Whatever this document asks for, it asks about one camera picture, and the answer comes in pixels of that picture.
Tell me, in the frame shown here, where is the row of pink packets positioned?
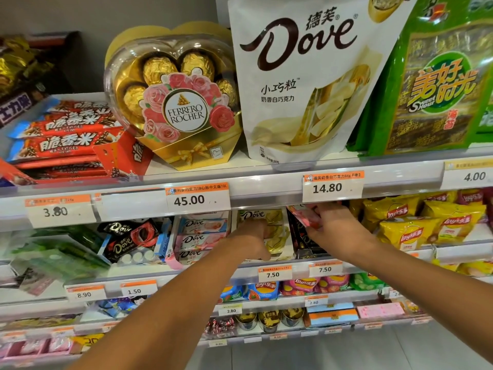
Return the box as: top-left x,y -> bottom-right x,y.
0,337 -> 74,359

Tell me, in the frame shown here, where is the blank white shelf label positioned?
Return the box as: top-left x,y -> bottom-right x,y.
94,188 -> 168,223

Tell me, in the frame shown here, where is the person's left forearm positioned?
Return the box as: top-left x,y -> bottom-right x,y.
67,243 -> 252,370

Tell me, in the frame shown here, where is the blue chip bag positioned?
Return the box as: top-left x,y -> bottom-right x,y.
246,282 -> 280,302
219,285 -> 247,304

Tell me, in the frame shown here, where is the dark chocolate bar display box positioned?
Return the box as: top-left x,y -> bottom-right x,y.
0,32 -> 82,128

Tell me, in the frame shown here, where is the yellow chip bag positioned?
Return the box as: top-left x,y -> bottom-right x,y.
431,259 -> 493,278

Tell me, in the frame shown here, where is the blue wrapped candy packet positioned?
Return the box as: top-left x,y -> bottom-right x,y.
96,296 -> 149,319

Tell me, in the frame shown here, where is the blue orange flat box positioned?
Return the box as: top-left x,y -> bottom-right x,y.
305,303 -> 359,329

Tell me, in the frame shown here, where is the pile of green packets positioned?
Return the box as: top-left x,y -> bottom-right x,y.
0,225 -> 111,282

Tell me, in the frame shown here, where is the pink chip bag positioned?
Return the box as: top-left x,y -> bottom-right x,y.
279,277 -> 321,297
316,274 -> 350,294

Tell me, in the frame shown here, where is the pink snack packet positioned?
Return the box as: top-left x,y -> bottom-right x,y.
287,204 -> 323,230

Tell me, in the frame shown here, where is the pink chocolate bar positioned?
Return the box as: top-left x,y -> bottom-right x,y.
178,218 -> 229,234
172,247 -> 217,265
174,232 -> 229,250

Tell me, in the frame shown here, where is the person's right forearm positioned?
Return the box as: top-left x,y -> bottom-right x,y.
347,235 -> 493,364

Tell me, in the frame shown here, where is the bag of red candies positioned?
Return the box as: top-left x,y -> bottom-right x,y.
202,317 -> 236,339

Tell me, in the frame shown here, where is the grey flat packet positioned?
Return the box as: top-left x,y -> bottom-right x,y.
0,265 -> 55,298

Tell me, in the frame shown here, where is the green chip bag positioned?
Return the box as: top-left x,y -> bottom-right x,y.
348,272 -> 386,292

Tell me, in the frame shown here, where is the stack of red chocolate bars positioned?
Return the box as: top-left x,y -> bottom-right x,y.
0,99 -> 155,186

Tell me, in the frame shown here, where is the white chocolate bar box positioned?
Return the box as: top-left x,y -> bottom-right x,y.
230,208 -> 295,263

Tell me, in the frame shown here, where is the white store shelf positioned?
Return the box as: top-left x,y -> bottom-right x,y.
0,239 -> 493,305
0,287 -> 390,324
0,314 -> 434,349
0,145 -> 493,230

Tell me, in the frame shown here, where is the yellow snack packet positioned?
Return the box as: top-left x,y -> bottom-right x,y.
71,334 -> 105,354

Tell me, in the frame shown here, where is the heart-shaped gold chocolate box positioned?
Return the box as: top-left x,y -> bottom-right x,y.
103,21 -> 244,172

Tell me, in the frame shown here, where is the person's left hand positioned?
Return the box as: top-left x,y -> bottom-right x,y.
230,219 -> 272,263

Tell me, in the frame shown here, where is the black chocolate packet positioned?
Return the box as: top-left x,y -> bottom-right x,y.
103,223 -> 160,263
97,221 -> 135,236

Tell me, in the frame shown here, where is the gold candy tin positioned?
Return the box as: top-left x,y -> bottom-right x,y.
280,307 -> 306,328
234,312 -> 259,332
257,310 -> 282,334

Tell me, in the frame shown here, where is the black chocolate bar box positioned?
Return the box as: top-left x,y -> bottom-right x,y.
287,212 -> 329,261

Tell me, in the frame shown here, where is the blue candy box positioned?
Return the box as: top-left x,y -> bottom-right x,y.
153,217 -> 175,259

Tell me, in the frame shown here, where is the white mint candy pack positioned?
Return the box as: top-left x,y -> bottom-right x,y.
117,248 -> 159,266

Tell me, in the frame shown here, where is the person's right hand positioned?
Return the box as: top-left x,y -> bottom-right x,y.
305,202 -> 377,263

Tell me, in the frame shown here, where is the row of yellow chip bags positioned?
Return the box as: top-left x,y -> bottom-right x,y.
348,188 -> 493,254

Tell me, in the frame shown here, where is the green seaweed packet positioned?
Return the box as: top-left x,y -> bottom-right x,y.
346,0 -> 493,157

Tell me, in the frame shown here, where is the white chocolate pouch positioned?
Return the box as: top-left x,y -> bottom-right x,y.
227,0 -> 421,166

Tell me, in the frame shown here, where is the pink flat box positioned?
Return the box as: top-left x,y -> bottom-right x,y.
356,302 -> 406,321

